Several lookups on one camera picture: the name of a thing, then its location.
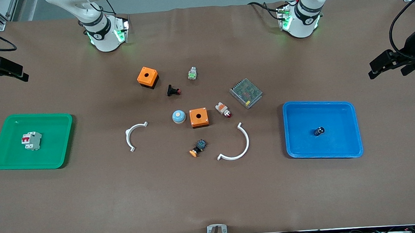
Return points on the blue dome button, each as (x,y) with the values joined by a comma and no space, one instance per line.
(178,116)

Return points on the green plastic tray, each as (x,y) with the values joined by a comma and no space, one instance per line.
(53,154)

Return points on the metal mesh power supply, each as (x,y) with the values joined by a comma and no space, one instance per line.
(245,92)

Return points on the grey red circuit breaker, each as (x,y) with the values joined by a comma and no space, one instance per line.
(31,141)

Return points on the orange blue push button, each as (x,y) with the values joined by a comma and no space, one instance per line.
(198,147)

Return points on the small white arc bracket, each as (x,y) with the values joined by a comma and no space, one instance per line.
(128,135)

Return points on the black red push button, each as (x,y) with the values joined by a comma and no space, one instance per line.
(172,90)

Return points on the orange button box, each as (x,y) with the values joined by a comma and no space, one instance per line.
(199,118)

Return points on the orange box with black base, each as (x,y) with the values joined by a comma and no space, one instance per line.
(147,76)

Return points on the large white arc bracket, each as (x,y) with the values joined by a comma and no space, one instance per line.
(246,143)

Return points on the blue plastic tray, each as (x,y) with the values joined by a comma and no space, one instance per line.
(337,112)

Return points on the grey metal mount bracket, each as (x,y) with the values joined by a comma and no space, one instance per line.
(224,230)

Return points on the small black cylindrical button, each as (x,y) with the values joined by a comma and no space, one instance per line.
(319,131)

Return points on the red orange indicator light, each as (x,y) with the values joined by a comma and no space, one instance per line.
(222,109)

